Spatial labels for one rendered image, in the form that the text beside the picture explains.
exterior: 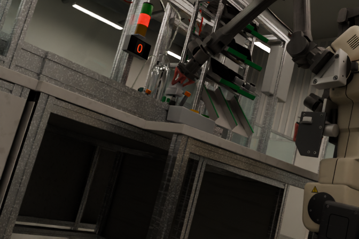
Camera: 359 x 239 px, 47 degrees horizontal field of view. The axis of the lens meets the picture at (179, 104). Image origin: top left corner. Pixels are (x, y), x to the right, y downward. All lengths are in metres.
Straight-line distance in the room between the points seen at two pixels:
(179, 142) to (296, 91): 11.29
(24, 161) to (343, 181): 0.96
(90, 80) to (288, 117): 11.20
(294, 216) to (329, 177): 10.16
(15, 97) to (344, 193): 1.02
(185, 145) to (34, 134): 0.44
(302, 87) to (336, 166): 11.00
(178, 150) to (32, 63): 0.49
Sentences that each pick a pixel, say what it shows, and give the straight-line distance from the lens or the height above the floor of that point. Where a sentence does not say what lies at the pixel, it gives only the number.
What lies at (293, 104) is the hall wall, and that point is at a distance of 12.39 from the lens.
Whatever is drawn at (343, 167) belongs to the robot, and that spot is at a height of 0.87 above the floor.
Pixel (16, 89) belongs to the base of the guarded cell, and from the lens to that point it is 1.17.
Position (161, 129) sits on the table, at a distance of 1.31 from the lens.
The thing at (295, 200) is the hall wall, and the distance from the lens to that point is 11.65.
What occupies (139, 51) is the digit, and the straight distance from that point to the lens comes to 1.83.
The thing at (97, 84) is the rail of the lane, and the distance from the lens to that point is 1.36.
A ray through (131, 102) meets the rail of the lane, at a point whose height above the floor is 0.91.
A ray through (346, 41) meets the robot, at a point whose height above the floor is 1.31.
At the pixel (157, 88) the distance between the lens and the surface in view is 2.80.
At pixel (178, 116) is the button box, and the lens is 1.53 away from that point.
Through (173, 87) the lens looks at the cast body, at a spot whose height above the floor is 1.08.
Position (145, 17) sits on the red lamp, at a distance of 1.87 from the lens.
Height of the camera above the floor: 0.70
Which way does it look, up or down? 10 degrees up
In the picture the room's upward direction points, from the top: 15 degrees clockwise
